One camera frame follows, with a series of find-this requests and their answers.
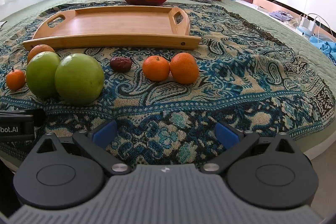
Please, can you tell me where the white charger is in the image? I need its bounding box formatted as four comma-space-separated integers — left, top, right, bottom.
301, 15, 315, 31

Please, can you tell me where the blue cloth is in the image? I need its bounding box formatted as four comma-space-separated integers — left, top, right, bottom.
309, 35, 336, 65

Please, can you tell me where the blue patterned blanket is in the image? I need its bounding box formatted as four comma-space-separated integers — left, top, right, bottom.
0, 1, 336, 169

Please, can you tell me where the green quilted bedspread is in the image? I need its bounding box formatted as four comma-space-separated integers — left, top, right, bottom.
0, 0, 336, 161

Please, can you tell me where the small tangerine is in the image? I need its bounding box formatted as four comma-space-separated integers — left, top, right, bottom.
6, 67, 26, 90

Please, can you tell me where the lilac cloth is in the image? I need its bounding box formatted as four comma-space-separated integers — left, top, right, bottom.
270, 10, 293, 22

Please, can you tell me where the tangerine with stem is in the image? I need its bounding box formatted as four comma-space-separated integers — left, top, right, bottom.
142, 55, 171, 82

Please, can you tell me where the white cable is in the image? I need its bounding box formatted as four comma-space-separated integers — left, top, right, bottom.
299, 13, 336, 49

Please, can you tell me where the green apple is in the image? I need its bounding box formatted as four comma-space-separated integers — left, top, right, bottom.
26, 51, 61, 99
55, 53, 105, 105

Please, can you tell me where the wooden tray with handles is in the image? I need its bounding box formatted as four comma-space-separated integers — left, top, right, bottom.
22, 6, 202, 51

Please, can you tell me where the bright orange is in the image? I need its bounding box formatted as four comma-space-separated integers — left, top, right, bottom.
170, 52, 199, 84

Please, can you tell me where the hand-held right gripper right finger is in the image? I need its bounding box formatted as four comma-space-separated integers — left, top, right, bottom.
199, 121, 299, 175

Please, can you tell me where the red date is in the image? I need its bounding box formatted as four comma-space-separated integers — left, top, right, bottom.
110, 57, 133, 72

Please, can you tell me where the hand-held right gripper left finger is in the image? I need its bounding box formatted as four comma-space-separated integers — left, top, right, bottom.
36, 119, 132, 176

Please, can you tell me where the large dull orange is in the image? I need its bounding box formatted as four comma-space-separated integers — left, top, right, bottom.
27, 44, 55, 64

